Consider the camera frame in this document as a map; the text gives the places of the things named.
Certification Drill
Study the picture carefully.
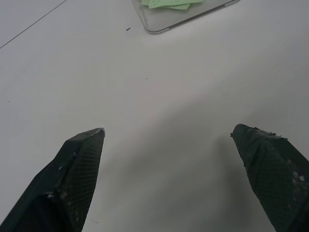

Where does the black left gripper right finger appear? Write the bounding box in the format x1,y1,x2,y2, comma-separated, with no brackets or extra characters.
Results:
230,123,309,232

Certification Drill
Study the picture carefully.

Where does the clear plastic tray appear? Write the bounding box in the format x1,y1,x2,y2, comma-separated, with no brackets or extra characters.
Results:
131,0,241,35

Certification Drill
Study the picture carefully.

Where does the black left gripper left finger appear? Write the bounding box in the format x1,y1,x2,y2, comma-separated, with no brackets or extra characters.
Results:
0,128,106,232

